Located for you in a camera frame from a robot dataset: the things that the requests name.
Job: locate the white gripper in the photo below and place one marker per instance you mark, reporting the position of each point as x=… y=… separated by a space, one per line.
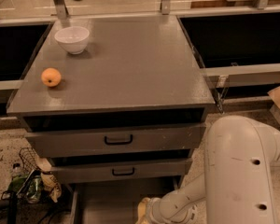
x=153 y=209

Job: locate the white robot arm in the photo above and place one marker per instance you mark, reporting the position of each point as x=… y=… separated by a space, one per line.
x=239 y=154

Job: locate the grey open bottom drawer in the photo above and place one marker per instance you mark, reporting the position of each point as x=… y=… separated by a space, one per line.
x=115 y=202

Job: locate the grey middle drawer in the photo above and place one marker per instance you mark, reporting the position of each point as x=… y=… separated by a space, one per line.
x=99 y=172

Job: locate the grey top drawer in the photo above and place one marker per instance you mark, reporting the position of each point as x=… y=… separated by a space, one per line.
x=115 y=141

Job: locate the grey drawer cabinet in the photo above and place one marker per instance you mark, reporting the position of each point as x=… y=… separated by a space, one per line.
x=134 y=72

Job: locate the cream printed bag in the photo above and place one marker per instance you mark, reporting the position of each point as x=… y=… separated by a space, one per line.
x=51 y=185

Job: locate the green snack bag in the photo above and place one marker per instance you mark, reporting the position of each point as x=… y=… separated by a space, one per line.
x=26 y=188

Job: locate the clear plastic bottle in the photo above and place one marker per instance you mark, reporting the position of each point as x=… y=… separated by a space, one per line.
x=16 y=170

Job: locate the orange fruit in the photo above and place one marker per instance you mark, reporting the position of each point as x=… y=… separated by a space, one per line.
x=51 y=77

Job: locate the white ceramic bowl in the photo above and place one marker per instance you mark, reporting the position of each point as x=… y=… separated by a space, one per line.
x=73 y=39

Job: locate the black wire basket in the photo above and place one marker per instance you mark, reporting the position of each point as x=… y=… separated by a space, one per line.
x=28 y=159

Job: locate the grey metal post left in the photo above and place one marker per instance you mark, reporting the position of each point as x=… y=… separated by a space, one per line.
x=61 y=9

